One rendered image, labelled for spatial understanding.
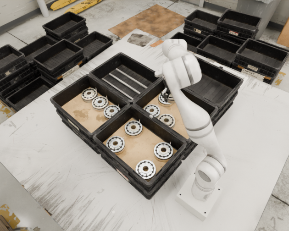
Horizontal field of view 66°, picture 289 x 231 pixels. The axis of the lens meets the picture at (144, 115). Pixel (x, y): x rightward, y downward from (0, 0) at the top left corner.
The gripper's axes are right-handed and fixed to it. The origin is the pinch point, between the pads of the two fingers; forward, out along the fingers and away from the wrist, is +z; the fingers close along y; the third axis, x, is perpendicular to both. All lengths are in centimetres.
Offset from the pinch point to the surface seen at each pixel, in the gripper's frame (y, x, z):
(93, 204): -62, 3, 32
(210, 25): 179, 54, 62
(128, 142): -27.8, 6.9, 18.4
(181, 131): -3.4, -12.9, 17.8
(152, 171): -33.9, -14.8, 15.4
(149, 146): -22.6, -3.9, 18.2
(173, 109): 7.0, -0.3, 17.9
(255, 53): 140, -13, 50
